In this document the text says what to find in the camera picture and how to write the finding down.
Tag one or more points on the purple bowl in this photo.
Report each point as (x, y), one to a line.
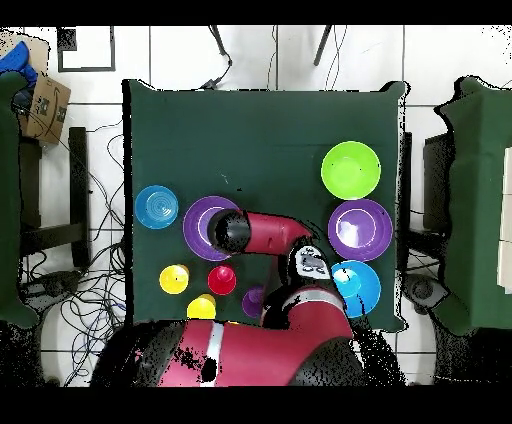
(360, 230)
(196, 236)

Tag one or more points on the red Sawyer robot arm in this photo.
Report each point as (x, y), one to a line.
(272, 352)

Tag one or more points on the dark green tablecloth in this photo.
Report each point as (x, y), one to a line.
(240, 140)

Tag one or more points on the red cup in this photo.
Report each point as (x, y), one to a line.
(222, 280)

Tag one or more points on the purple cup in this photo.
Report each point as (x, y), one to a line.
(252, 302)

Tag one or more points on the small blue bowl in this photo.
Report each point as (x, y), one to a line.
(156, 206)

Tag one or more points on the large green bowl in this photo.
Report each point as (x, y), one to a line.
(350, 170)

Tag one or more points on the yellow cup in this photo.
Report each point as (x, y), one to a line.
(174, 279)
(201, 308)

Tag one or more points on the large blue bowl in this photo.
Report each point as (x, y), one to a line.
(366, 288)

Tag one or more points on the black power adapter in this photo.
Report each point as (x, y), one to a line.
(208, 84)

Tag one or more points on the black tripod leg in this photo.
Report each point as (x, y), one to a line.
(219, 42)
(322, 46)

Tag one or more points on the green-covered side table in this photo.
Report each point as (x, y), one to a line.
(8, 200)
(476, 200)

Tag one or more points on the brown cardboard box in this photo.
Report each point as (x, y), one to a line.
(46, 112)

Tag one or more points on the white foam blocks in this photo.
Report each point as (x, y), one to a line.
(506, 216)

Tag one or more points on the blue fabric bag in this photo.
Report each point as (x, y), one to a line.
(16, 60)

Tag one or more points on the grey pedestal foot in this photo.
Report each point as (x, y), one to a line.
(424, 290)
(54, 284)

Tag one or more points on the black square floor frame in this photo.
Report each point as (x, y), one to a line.
(66, 39)

